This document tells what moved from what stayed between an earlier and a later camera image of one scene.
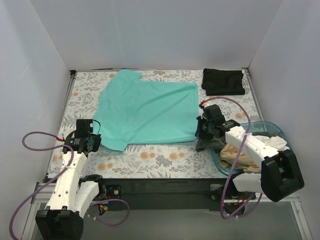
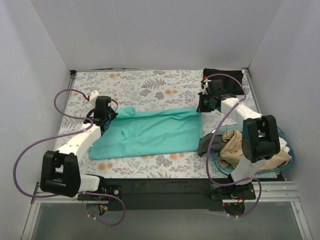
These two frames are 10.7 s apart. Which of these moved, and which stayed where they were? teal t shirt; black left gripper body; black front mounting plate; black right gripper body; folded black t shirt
Moved: teal t shirt; black right gripper body; black left gripper body
Stayed: folded black t shirt; black front mounting plate
